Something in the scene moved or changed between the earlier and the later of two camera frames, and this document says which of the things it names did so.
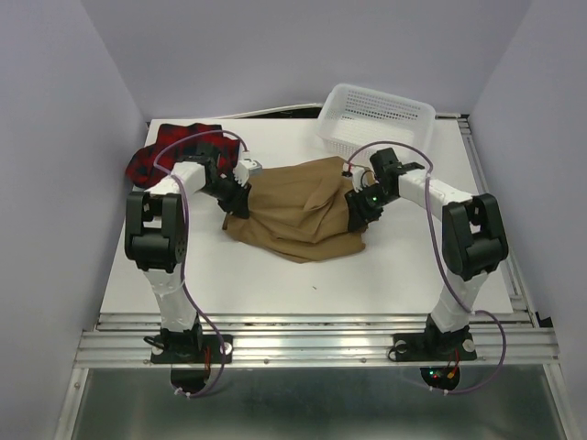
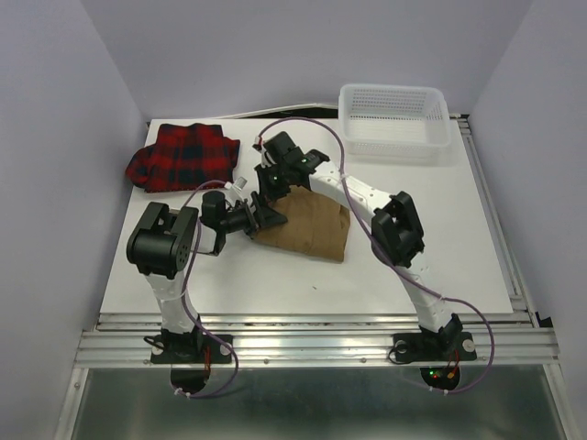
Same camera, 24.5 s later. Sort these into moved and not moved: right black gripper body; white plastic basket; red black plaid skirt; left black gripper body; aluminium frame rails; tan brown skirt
Moved: white plastic basket; right black gripper body; tan brown skirt; left black gripper body
Not moved: red black plaid skirt; aluminium frame rails
